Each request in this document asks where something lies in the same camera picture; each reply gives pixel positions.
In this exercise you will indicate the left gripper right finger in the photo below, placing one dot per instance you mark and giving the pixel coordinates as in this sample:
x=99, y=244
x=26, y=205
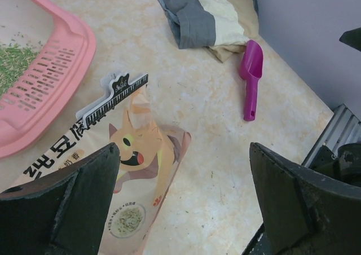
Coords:
x=304, y=210

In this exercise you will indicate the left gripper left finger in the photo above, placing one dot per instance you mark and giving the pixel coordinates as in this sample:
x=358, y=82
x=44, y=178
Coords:
x=63, y=212

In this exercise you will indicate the beige cat litter bag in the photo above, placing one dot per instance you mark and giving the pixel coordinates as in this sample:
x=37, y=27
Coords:
x=149, y=158

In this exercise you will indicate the purple plastic scoop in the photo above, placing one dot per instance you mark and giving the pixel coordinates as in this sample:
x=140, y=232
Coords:
x=251, y=72

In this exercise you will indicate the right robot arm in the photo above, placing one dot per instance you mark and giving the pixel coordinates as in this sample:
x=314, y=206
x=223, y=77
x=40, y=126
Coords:
x=352, y=38

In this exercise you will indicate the green litter pellets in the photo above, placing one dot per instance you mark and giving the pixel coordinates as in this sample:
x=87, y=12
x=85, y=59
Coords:
x=18, y=50

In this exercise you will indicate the pink litter box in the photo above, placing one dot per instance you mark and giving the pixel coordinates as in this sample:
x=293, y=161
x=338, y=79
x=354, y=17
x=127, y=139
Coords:
x=65, y=46

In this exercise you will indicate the grey beige folded cloth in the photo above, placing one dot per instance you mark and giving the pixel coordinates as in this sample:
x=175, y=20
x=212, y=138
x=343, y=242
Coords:
x=222, y=26

